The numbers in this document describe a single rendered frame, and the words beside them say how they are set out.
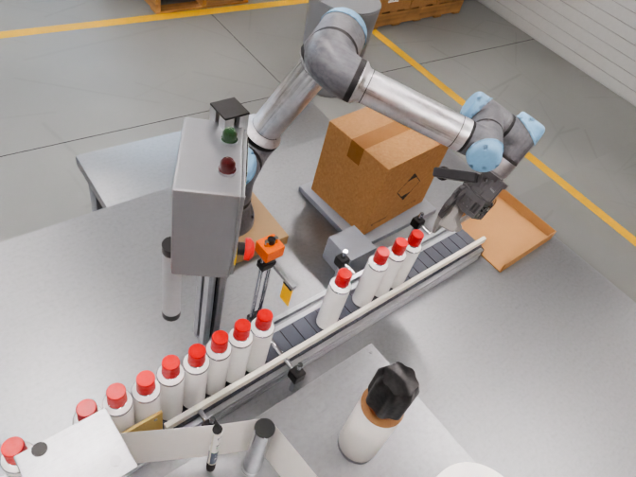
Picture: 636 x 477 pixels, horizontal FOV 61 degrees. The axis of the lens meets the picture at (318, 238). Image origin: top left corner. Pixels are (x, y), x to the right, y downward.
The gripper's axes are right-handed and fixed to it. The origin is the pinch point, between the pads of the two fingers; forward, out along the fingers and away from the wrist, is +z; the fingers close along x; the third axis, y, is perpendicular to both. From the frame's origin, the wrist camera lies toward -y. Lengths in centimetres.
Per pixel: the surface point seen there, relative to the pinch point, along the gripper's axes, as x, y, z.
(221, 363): -56, 3, 36
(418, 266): 11.9, 0.0, 14.4
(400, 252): -12.9, 1.8, 7.3
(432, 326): 7.8, 15.4, 22.6
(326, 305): -26.8, 0.8, 25.1
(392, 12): 271, -238, -47
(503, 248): 45.7, 7.4, 0.4
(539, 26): 392, -176, -116
